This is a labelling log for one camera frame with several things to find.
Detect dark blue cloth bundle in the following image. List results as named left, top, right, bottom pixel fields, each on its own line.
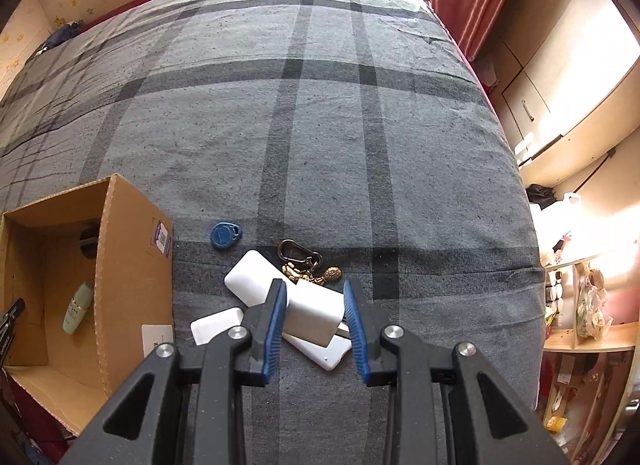
left=38, top=21, right=84, bottom=52

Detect wooden shelf with clutter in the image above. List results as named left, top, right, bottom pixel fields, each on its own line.
left=537, top=245, right=639, bottom=464

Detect brown cardboard box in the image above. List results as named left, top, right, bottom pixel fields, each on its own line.
left=1, top=173, right=172, bottom=435

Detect white remote control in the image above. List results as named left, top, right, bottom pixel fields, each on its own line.
left=224, top=251, right=352, bottom=372

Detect small white plug adapter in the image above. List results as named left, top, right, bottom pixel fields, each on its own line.
left=190, top=307, right=244, bottom=346

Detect blue key fob tag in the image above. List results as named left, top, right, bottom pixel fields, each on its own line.
left=209, top=221, right=243, bottom=251

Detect white plastic bag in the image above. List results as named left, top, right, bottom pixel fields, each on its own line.
left=529, top=193, right=582, bottom=267

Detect teal cosmetic bottle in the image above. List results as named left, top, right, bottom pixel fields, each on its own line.
left=62, top=282, right=93, bottom=335

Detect cream wardrobe cabinet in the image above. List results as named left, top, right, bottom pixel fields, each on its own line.
left=478, top=0, right=639, bottom=186

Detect keys with carabiner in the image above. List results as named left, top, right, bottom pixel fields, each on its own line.
left=278, top=239, right=343, bottom=286

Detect large white charger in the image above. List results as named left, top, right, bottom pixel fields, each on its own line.
left=283, top=280, right=345, bottom=347

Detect black charger cube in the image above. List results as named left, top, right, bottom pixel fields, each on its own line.
left=78, top=224, right=100, bottom=260

